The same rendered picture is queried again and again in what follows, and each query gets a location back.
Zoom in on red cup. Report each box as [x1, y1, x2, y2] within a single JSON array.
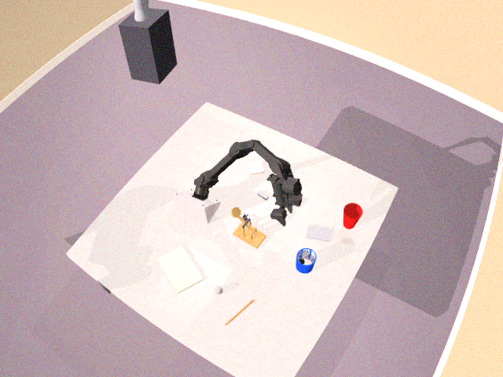
[[343, 203, 362, 229]]

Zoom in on blue mug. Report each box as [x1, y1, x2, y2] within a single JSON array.
[[296, 248, 316, 274]]

